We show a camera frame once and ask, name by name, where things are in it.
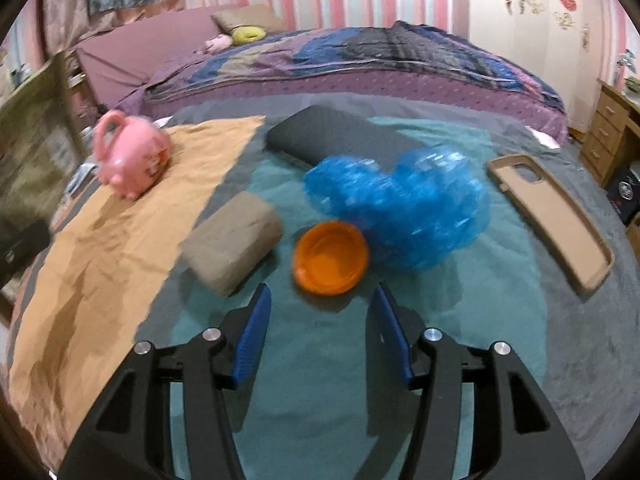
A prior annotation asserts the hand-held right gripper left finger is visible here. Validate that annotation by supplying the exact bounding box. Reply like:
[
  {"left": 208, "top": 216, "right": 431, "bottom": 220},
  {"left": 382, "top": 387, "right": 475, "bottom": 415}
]
[{"left": 59, "top": 282, "right": 273, "bottom": 480}]

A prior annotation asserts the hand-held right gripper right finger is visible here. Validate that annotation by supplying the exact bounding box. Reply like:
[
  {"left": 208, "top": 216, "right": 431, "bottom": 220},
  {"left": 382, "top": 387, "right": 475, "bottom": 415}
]
[{"left": 367, "top": 282, "right": 586, "bottom": 480}]

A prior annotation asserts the orange plastic bowl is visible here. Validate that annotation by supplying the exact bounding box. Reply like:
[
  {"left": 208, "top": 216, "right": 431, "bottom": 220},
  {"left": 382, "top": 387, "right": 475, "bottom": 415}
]
[{"left": 292, "top": 221, "right": 371, "bottom": 295}]

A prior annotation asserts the teal blanket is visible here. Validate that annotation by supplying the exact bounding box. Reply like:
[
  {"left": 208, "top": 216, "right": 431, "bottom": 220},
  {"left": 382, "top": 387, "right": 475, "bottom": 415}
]
[{"left": 170, "top": 115, "right": 548, "bottom": 480}]

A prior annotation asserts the blue plastic bag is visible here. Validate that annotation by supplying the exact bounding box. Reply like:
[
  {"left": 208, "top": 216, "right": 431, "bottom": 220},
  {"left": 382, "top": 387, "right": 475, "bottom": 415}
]
[{"left": 305, "top": 146, "right": 492, "bottom": 273}]

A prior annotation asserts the orange cloth sheet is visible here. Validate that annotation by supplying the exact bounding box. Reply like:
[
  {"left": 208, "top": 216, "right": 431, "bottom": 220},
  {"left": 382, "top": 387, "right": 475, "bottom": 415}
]
[{"left": 7, "top": 115, "right": 266, "bottom": 456}]

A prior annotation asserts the tan phone case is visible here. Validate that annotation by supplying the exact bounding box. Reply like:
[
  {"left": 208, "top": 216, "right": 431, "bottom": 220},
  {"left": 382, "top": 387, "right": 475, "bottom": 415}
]
[{"left": 486, "top": 154, "right": 615, "bottom": 297}]

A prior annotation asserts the black cushion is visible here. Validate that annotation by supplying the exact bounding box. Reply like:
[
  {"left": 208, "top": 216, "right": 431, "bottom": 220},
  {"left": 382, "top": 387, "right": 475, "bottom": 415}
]
[{"left": 265, "top": 106, "right": 426, "bottom": 171}]

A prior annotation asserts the pink piggy bank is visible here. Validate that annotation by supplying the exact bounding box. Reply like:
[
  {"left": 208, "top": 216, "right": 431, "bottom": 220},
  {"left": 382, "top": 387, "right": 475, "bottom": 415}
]
[{"left": 94, "top": 110, "right": 173, "bottom": 202}]

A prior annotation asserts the white paper sheet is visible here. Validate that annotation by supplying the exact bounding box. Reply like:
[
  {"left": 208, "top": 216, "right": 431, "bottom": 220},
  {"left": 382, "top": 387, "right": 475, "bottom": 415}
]
[{"left": 525, "top": 127, "right": 561, "bottom": 150}]

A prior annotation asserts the dark printed box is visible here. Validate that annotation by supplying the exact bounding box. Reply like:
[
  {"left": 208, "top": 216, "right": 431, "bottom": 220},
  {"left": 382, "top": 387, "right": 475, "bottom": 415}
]
[{"left": 605, "top": 165, "right": 640, "bottom": 223}]

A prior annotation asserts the patchwork quilt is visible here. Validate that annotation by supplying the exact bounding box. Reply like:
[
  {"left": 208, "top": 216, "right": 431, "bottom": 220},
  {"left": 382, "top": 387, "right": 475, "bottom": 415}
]
[{"left": 142, "top": 20, "right": 568, "bottom": 141}]

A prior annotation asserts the wooden desk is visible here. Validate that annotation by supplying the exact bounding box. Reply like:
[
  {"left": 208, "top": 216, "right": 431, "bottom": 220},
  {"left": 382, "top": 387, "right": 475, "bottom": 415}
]
[{"left": 580, "top": 82, "right": 640, "bottom": 186}]

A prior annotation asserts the large framed picture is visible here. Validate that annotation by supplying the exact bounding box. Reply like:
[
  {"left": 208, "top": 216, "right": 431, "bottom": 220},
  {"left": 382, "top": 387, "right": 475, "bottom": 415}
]
[{"left": 0, "top": 50, "right": 88, "bottom": 286}]

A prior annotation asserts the yellow plush toy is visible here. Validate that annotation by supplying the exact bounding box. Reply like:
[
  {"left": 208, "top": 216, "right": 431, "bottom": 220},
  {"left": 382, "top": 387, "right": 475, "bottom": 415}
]
[{"left": 231, "top": 25, "right": 267, "bottom": 45}]

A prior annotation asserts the purple bed sheet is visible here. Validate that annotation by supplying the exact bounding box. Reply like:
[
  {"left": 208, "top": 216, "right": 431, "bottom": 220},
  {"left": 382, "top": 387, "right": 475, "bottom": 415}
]
[{"left": 75, "top": 6, "right": 241, "bottom": 111}]

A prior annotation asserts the beige pillow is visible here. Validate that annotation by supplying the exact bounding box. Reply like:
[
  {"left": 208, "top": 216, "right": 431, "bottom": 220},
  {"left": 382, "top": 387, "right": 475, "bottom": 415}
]
[{"left": 211, "top": 4, "right": 286, "bottom": 36}]

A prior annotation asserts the white wardrobe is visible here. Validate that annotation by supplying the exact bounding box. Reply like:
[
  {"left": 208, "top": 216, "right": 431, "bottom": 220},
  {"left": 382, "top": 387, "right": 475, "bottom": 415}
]
[{"left": 467, "top": 0, "right": 608, "bottom": 131}]

